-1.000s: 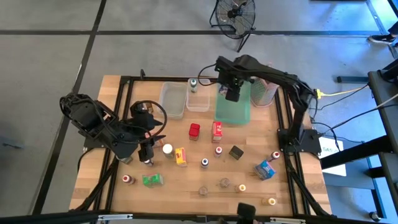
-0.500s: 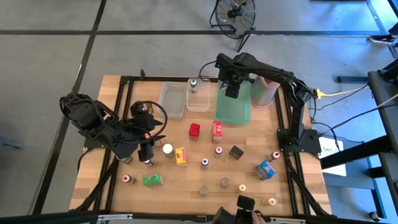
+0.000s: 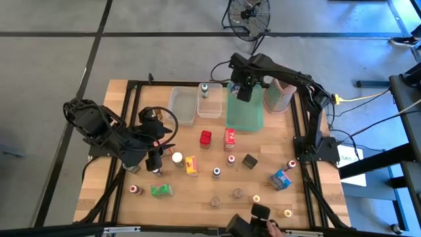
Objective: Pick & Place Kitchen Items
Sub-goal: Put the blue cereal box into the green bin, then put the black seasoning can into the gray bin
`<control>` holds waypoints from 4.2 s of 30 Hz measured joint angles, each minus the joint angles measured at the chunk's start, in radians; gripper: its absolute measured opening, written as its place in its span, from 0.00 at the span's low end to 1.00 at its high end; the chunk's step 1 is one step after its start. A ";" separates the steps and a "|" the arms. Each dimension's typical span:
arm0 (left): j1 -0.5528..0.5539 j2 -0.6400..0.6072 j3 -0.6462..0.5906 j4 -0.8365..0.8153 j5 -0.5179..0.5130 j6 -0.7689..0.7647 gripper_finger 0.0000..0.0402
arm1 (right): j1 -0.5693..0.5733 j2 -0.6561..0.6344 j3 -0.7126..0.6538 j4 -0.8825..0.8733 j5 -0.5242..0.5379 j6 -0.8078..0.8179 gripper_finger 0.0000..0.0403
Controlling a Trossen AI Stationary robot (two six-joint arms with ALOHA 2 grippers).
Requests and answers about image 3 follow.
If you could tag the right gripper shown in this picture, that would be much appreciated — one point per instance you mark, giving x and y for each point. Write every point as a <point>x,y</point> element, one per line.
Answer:
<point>245,70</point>

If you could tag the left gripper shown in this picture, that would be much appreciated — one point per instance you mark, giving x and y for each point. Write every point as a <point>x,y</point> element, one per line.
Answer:
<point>152,126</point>

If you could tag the purple cap colouring bottle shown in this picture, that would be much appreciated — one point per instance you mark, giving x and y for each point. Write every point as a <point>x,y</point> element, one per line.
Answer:
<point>158,172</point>

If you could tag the green lid jar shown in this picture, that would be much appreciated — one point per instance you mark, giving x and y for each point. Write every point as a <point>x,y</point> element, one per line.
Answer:
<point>133,169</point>

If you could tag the green cap colouring bottle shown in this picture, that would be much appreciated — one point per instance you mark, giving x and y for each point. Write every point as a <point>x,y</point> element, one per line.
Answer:
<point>204,88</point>

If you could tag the small black box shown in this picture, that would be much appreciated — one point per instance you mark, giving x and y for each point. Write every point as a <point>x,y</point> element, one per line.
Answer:
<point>250,161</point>

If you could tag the red cap colouring bottle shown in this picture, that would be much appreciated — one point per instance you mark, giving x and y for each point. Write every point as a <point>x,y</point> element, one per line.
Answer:
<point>290,164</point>
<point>231,160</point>
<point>134,189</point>

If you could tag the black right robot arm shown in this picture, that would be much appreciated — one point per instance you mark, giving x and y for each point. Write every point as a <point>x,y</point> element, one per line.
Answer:
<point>296,77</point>

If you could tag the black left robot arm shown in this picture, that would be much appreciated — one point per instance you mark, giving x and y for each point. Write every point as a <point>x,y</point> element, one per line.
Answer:
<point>89,120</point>

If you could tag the teal plastic bin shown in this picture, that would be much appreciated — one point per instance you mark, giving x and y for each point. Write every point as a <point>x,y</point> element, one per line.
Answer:
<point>245,115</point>

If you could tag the bagel seasoning jar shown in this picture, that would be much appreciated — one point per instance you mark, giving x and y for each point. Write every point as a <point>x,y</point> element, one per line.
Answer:
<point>177,158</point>

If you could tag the green cereal box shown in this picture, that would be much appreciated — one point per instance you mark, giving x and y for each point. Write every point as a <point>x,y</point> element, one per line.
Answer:
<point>162,191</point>

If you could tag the yellow Corn Pops box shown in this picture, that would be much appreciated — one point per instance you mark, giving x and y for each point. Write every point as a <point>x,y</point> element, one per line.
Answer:
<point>191,165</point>

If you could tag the shallow clear plastic bin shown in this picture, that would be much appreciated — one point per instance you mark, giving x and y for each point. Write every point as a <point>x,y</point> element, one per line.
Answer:
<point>210,110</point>

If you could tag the red cereal box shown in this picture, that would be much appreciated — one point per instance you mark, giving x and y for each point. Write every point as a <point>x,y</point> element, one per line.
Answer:
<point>229,140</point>

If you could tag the deep clear plastic bin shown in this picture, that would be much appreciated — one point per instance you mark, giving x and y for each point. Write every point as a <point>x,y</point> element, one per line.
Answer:
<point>182,108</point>

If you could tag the black floor fan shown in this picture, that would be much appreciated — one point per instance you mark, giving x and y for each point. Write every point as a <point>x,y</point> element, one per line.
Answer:
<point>246,14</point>

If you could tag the light blue cereal box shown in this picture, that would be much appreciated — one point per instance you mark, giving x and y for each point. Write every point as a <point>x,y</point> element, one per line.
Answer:
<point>280,180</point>

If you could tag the yellow cap colouring bottle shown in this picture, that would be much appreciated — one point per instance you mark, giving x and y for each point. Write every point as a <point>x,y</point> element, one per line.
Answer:
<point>287,213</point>
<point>255,198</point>

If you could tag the black floor bar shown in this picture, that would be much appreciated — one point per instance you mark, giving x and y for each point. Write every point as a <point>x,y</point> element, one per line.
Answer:
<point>371,84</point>

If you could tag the person's hand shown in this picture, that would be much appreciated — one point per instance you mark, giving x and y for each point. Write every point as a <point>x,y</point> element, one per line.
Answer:
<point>273,229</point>

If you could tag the white paper sheet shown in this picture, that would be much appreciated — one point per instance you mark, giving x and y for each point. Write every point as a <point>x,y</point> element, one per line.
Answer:
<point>353,177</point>

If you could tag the dark neighbouring table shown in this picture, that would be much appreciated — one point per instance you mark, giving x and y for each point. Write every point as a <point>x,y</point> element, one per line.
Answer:
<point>406,108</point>

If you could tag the person's shoe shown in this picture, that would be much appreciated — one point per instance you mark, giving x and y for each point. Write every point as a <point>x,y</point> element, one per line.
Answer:
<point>403,41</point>

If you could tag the person's leg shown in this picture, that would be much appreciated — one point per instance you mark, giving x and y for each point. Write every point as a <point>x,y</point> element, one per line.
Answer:
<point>417,31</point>

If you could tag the black caster wheel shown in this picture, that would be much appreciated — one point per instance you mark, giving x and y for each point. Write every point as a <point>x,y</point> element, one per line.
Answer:
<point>396,228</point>

